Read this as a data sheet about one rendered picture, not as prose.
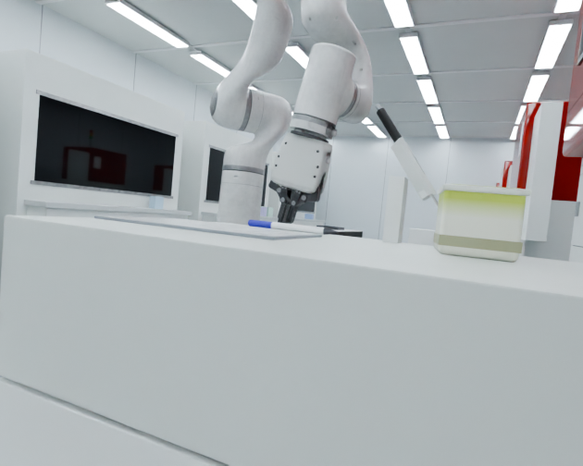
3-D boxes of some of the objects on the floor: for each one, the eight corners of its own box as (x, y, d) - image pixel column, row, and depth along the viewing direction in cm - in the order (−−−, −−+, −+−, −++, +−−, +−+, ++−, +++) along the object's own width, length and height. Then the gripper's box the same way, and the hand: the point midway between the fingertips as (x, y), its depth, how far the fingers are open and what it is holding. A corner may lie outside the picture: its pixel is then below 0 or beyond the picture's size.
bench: (188, 291, 468) (203, 112, 458) (31, 324, 303) (49, 45, 294) (117, 277, 511) (129, 113, 502) (-55, 300, 347) (-41, 55, 338)
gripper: (268, 118, 78) (241, 213, 80) (341, 136, 72) (311, 237, 75) (285, 128, 85) (260, 214, 87) (353, 144, 79) (325, 236, 82)
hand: (287, 214), depth 81 cm, fingers closed
